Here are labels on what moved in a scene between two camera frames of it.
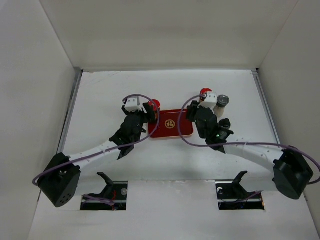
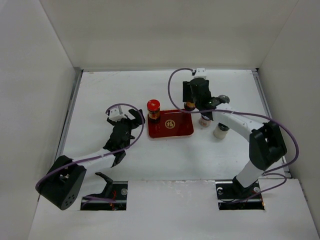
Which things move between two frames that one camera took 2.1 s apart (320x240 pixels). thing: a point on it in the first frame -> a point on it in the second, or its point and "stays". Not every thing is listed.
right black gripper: [192, 110] -> [187, 89]
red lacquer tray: [168, 124] stays
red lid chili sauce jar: [156, 105] stays
